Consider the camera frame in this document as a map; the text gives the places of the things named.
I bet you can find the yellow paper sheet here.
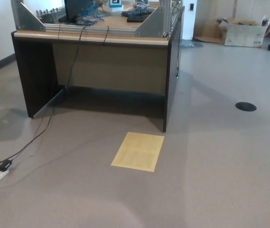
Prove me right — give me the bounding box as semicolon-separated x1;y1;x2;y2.
110;132;165;172

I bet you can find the dark wooden desk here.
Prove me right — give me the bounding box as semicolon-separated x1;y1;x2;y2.
10;4;185;133

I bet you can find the short black keyboard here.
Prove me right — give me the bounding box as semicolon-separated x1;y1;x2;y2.
126;14;148;23

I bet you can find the long black keyboard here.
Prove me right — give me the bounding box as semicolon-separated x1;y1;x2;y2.
121;8;154;17

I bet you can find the black round floor cover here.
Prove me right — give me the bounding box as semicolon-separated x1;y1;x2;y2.
235;102;257;112

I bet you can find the white box with marker tag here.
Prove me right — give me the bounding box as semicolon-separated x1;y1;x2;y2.
108;0;124;11

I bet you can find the black monitor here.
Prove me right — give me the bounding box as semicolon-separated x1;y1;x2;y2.
59;0;95;23

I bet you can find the row of black connectors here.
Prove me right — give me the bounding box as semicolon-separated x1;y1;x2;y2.
34;7;67;23

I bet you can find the open cardboard box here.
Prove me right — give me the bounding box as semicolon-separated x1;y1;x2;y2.
217;17;270;48

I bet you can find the black power adapter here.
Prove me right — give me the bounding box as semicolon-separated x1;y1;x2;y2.
0;160;13;171

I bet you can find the black cable on desk side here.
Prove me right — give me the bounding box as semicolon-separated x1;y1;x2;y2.
173;6;182;78

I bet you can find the long thin black desk cable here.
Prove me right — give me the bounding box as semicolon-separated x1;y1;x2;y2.
6;25;87;164

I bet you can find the blue cable bundle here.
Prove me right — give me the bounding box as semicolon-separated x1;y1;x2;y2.
76;0;106;26

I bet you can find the aluminium profile frame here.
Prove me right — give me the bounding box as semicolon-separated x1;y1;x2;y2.
10;0;182;38

